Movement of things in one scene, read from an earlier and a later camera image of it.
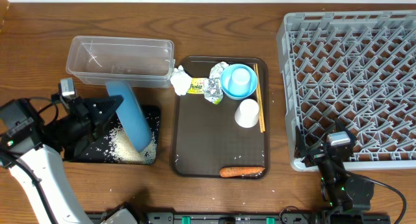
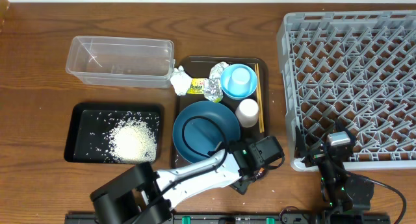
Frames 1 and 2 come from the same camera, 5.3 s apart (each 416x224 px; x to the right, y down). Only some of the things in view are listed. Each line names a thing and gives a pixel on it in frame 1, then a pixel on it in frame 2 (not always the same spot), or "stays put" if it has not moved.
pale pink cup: [247, 114] stays put
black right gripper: [316, 154] stays put
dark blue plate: [97, 150] -> [203, 128]
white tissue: [181, 80] stays put
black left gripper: [88, 119] -> [242, 186]
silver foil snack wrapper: [213, 90] stays put
